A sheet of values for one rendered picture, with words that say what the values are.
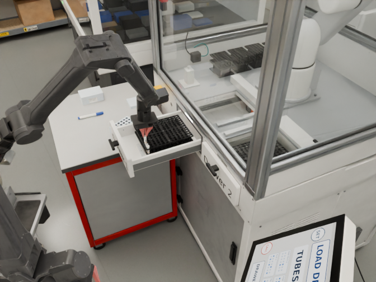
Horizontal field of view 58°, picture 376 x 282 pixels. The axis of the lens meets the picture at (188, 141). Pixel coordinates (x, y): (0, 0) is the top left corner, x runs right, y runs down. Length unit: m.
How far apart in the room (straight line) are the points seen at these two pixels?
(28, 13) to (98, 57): 4.23
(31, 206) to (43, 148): 1.91
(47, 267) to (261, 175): 0.67
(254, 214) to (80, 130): 1.02
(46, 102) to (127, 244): 1.42
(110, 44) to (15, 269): 0.55
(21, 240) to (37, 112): 0.42
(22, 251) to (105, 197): 1.17
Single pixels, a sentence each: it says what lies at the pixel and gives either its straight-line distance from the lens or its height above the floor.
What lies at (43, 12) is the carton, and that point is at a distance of 5.13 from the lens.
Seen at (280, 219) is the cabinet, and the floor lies 0.74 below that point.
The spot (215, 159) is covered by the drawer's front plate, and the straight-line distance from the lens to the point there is 1.38.
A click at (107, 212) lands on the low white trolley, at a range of 1.99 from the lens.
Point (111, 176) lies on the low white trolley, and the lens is 1.80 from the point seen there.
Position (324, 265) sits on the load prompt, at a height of 1.17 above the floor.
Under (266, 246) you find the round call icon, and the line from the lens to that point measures 1.04.
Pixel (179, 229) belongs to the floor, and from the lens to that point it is 2.28.
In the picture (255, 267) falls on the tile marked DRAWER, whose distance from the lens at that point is 1.02.
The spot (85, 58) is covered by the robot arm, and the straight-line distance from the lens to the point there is 0.88.
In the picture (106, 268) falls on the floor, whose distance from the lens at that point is 2.20.
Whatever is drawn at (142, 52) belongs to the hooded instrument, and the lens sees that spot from 2.25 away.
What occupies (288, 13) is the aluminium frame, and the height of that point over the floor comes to 1.59.
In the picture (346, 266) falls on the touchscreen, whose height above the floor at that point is 1.19.
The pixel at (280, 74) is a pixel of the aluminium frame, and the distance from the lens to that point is 0.91.
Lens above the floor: 1.87
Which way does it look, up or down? 41 degrees down
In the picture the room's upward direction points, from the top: straight up
